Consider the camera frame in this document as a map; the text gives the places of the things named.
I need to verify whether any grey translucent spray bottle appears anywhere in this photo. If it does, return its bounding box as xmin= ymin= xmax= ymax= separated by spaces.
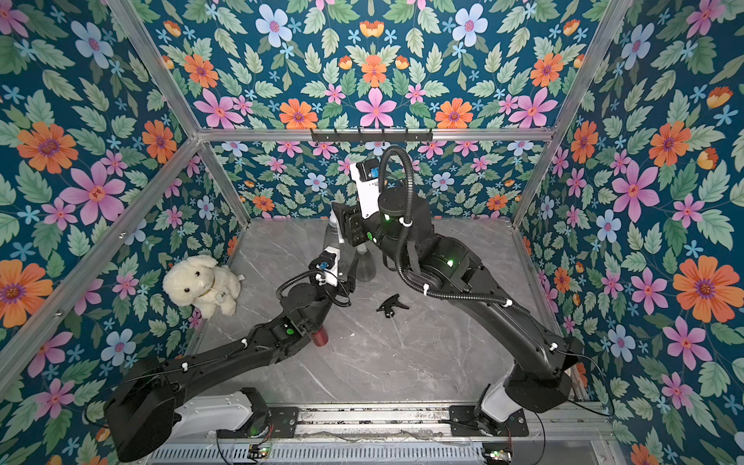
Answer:
xmin=356 ymin=244 xmax=377 ymax=283

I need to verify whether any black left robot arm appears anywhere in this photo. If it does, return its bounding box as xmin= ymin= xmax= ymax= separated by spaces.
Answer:
xmin=105 ymin=252 xmax=360 ymax=462

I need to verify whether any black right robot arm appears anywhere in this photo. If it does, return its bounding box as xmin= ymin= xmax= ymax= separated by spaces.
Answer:
xmin=332 ymin=146 xmax=583 ymax=430

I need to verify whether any white plush teddy bear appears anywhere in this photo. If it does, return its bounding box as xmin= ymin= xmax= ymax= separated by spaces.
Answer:
xmin=162 ymin=255 xmax=245 ymax=320

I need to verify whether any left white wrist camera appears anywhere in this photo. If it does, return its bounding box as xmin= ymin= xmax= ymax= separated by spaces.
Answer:
xmin=316 ymin=246 xmax=340 ymax=287

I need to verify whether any black hook rail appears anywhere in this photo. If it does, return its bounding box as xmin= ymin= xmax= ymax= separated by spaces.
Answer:
xmin=310 ymin=128 xmax=434 ymax=143

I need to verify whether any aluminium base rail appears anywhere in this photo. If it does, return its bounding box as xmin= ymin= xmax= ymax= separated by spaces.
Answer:
xmin=173 ymin=402 xmax=617 ymax=446

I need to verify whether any aluminium frame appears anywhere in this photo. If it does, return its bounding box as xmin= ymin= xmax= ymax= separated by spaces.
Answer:
xmin=0 ymin=0 xmax=635 ymax=465

